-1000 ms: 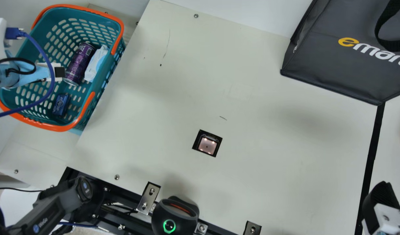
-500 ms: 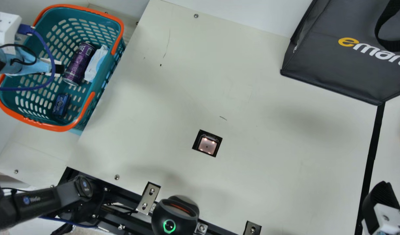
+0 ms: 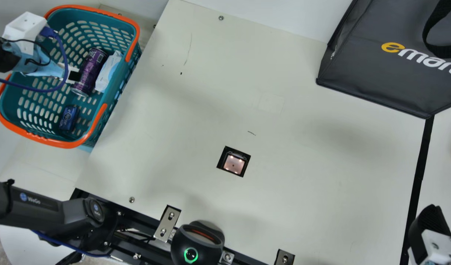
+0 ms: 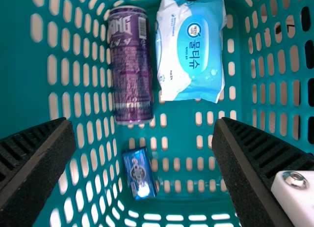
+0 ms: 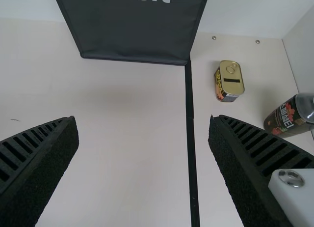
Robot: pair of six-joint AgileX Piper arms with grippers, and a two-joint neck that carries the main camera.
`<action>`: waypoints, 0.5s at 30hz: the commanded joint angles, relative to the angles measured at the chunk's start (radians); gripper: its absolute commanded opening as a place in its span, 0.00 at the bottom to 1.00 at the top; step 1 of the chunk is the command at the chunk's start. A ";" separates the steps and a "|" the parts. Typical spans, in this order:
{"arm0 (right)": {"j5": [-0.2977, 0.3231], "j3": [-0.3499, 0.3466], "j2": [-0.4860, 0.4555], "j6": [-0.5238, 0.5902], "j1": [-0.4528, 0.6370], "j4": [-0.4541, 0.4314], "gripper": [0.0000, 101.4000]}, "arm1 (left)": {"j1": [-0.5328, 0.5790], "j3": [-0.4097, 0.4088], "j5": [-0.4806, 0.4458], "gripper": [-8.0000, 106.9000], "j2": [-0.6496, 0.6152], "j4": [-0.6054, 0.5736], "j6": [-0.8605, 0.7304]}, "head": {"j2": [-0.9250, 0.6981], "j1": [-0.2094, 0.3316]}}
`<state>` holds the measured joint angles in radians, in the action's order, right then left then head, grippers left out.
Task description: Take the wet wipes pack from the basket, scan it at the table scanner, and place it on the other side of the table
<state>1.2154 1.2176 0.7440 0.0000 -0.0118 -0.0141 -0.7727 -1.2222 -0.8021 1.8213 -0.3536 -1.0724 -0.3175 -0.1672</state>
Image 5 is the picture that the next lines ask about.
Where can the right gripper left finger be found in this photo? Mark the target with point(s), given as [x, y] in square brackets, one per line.
[36, 168]

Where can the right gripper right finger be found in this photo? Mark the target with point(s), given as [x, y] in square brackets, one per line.
[245, 168]

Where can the black strip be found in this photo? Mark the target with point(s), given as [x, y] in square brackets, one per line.
[191, 138]

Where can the dark coffee bottle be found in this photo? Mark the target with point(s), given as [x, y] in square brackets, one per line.
[284, 119]

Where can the rectangular tin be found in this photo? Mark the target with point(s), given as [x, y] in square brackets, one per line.
[230, 79]

